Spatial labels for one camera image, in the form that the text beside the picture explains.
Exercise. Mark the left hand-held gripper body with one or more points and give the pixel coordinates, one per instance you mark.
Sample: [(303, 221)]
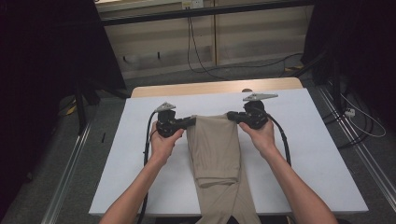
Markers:
[(168, 124)]

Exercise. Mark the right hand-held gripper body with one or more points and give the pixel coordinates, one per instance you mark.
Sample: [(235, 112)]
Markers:
[(255, 115)]

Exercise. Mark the beige pants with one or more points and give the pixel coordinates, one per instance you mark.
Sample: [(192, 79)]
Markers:
[(214, 146)]

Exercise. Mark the person's left hand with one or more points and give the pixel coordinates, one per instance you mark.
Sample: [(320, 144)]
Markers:
[(162, 147)]

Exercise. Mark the person's right hand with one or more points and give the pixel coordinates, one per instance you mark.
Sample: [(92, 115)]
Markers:
[(263, 140)]

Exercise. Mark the wooden table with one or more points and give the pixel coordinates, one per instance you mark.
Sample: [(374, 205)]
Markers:
[(202, 87)]

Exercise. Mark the white board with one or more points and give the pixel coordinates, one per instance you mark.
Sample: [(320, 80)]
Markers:
[(311, 140)]

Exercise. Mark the small black floor piece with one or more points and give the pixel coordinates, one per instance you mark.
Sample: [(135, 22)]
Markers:
[(103, 137)]

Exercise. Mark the black curtain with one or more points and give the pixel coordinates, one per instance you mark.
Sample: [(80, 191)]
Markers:
[(358, 46), (46, 62)]

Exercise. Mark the beige wall cabinet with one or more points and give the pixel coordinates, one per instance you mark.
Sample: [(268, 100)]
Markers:
[(258, 37)]

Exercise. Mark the black frame beam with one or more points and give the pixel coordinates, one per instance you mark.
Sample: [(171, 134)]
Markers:
[(202, 12)]

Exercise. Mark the metal floor rail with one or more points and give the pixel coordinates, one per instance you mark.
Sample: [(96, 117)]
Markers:
[(358, 146), (67, 174)]

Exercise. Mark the white wall outlet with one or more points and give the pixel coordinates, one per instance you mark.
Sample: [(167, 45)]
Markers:
[(192, 4)]

